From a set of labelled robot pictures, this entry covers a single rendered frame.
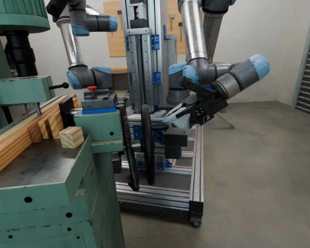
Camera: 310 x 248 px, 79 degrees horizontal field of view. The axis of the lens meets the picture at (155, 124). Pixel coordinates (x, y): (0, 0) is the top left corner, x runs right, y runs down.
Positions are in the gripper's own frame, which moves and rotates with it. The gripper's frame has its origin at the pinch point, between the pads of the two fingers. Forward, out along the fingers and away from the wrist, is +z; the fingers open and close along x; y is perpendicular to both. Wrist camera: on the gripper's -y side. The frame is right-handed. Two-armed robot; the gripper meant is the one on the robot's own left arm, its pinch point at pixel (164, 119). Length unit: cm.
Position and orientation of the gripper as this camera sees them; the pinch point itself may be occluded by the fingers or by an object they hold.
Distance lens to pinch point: 61.9
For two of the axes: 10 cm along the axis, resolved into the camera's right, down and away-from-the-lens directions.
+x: -1.1, -3.6, 9.3
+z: -8.4, 5.4, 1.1
